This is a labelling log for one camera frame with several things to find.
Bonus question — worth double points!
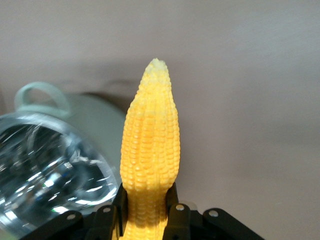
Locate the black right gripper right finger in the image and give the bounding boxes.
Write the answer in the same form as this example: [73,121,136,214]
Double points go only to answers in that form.
[163,181,266,240]

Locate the yellow corn cob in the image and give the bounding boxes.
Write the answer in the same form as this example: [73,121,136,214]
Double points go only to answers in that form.
[111,57,181,240]

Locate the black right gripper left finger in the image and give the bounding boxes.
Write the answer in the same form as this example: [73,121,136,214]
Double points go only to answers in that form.
[23,183,129,240]

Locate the steel pot with handles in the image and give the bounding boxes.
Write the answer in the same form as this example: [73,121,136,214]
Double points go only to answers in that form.
[13,81,127,176]

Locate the shiny steel pot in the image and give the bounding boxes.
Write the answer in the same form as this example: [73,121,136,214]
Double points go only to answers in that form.
[0,111,119,237]

